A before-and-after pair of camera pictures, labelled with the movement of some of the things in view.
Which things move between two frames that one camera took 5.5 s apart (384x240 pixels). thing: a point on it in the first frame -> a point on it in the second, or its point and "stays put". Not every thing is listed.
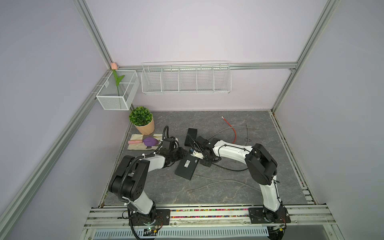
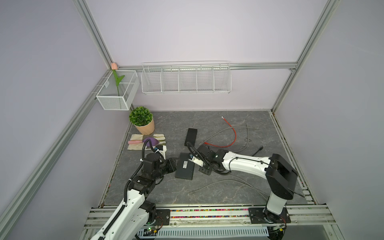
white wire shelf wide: x=206 y=77 stays put
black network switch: x=186 y=166 stays put
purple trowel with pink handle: x=149 y=141 stays put
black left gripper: x=182 y=154 -> x=171 y=164
